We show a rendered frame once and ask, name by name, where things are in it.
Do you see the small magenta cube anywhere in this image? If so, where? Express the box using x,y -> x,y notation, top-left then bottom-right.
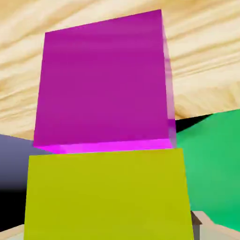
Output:
33,8 -> 177,155

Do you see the small yellow cube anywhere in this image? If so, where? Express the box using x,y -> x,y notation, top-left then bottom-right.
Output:
23,147 -> 195,240

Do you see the large green box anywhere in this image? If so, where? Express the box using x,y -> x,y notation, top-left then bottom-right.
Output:
175,108 -> 240,233

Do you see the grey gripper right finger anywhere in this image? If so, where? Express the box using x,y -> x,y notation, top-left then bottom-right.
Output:
190,210 -> 240,240

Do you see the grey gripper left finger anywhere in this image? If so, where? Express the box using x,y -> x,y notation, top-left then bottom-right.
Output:
0,224 -> 25,240

